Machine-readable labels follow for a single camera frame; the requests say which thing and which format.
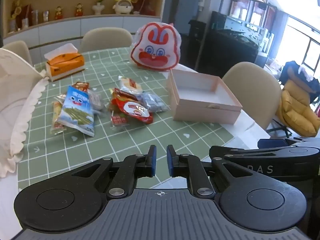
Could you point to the small red orange packet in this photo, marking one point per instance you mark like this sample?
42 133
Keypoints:
120 121

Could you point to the small dark red packet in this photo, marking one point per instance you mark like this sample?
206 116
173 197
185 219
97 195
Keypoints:
81 86

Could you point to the rice cracker packet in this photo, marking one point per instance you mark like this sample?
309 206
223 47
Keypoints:
130 85

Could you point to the white yellow-eared toy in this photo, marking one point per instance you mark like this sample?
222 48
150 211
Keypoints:
122 6

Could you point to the green checked tablecloth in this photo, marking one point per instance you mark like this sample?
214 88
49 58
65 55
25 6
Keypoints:
162 130

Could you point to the red pouch white label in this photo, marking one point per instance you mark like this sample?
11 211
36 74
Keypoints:
137 110

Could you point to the white lace-edged cover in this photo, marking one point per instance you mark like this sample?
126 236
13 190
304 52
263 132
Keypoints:
15 92

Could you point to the blue snack packet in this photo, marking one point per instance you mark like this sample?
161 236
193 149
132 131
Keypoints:
77 110

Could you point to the white vase with plant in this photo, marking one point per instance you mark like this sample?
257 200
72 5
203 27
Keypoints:
98 8

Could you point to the yellow stick snack packet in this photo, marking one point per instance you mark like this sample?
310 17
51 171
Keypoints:
56 112

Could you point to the blue cubes clear packet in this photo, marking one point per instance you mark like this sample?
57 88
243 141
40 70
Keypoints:
153 102

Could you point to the yellow lounge chair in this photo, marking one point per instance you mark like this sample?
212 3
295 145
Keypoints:
295 112

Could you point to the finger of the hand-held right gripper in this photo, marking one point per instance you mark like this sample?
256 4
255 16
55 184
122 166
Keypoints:
245 153
271 143

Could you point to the brown stuffed toy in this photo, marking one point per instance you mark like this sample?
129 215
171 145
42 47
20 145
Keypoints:
142 2

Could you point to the pink cardboard box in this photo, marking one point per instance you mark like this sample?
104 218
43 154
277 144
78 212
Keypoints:
200 110

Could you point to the golden ornament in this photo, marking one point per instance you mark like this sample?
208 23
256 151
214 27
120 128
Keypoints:
16 10

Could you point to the orange tissue box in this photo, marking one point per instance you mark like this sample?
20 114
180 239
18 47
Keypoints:
67 63

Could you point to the red yellow figurine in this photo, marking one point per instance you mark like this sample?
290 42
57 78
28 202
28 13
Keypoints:
79 11
58 13

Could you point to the grey clear snack packet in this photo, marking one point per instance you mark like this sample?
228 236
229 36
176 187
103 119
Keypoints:
96 102

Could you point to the wooden wall shelf cabinet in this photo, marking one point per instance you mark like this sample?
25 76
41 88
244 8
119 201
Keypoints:
75 30

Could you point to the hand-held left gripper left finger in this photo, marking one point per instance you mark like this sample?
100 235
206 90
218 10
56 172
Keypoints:
152 162

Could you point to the red rabbit face bag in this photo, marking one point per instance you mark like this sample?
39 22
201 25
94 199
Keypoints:
155 52

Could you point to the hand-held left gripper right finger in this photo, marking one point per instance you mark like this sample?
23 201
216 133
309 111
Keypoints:
171 162

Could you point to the beige chair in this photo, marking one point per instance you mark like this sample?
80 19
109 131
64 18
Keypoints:
105 38
17 51
255 85

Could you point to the black aquarium cabinet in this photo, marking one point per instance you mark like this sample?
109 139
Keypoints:
225 45

